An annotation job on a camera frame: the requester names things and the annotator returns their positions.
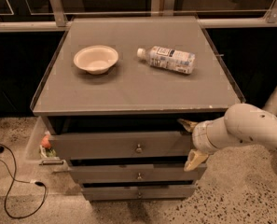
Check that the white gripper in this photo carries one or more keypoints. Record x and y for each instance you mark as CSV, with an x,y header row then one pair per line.
x,y
200,137

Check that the grey top drawer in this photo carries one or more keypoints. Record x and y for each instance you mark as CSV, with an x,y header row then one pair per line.
x,y
80,146

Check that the grey drawer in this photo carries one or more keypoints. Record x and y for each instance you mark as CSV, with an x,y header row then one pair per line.
x,y
139,192
135,173
80,146

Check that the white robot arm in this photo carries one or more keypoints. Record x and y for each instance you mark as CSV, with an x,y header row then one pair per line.
x,y
242,125

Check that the grey drawer cabinet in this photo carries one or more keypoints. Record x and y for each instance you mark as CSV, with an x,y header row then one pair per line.
x,y
133,96

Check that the grey bottom drawer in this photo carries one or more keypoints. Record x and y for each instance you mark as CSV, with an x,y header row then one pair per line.
x,y
139,192

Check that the grey middle drawer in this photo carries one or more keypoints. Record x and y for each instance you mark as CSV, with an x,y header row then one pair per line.
x,y
135,173

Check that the clear plastic water bottle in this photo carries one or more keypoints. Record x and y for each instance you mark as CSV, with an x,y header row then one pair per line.
x,y
169,59

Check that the white paper bowl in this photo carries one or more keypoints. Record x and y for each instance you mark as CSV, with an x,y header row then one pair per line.
x,y
96,60

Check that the orange round fruit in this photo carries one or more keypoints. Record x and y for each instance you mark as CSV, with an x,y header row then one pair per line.
x,y
45,142

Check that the metal railing post centre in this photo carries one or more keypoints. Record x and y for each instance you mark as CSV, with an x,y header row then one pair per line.
x,y
162,7

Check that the metal railing bracket left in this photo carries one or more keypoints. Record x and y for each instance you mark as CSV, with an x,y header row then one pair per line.
x,y
58,13

